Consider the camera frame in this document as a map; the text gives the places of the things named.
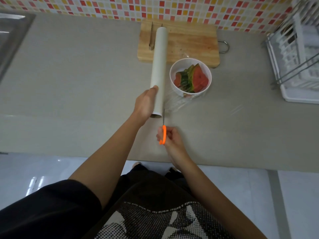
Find wooden handled knife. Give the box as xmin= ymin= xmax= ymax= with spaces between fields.
xmin=149 ymin=21 xmax=155 ymax=51

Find black trousers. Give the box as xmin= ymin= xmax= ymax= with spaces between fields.
xmin=119 ymin=164 xmax=194 ymax=200

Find watermelon slice with green rind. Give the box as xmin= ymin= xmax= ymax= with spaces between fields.
xmin=180 ymin=65 xmax=197 ymax=93

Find person's right hand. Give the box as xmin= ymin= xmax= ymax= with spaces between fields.
xmin=156 ymin=126 xmax=192 ymax=166

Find stainless steel sink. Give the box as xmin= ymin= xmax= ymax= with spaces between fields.
xmin=0 ymin=12 xmax=37 ymax=83

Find white bowl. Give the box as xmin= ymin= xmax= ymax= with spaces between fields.
xmin=169 ymin=58 xmax=212 ymax=98

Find black printed t-shirt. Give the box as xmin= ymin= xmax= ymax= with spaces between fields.
xmin=0 ymin=179 xmax=234 ymax=239

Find person's left forearm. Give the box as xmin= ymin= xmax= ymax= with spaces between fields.
xmin=68 ymin=113 xmax=148 ymax=210

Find white dish rack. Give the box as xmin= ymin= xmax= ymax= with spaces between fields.
xmin=261 ymin=0 xmax=319 ymax=105

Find white cling film roll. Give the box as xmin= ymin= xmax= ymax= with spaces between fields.
xmin=149 ymin=26 xmax=169 ymax=119

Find large watermelon slice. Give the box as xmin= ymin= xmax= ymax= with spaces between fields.
xmin=192 ymin=64 xmax=209 ymax=93

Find transparent cling film sheet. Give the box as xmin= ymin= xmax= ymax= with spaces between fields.
xmin=163 ymin=57 xmax=245 ymax=116

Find orange handled scissors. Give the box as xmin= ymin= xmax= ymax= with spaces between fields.
xmin=159 ymin=108 xmax=167 ymax=145

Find person's right forearm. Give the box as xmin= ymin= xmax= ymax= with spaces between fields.
xmin=173 ymin=157 xmax=267 ymax=239

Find wooden cutting board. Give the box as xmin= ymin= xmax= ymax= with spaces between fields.
xmin=137 ymin=19 xmax=230 ymax=69

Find person's left hand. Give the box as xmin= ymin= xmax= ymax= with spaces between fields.
xmin=133 ymin=85 xmax=159 ymax=123

